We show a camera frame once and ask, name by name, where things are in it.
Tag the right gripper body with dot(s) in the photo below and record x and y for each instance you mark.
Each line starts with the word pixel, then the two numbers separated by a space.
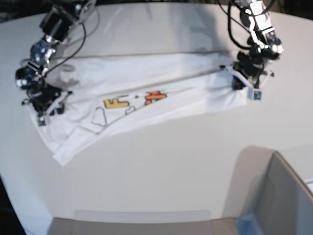
pixel 47 103

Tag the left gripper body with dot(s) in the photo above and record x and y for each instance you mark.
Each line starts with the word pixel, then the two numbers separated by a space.
pixel 253 85

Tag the white printed t-shirt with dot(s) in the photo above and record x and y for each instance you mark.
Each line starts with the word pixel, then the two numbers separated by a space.
pixel 115 95

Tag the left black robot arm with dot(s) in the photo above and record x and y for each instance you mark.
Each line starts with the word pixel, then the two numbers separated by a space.
pixel 263 46

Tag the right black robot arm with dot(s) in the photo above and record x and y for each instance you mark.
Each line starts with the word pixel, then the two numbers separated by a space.
pixel 58 23

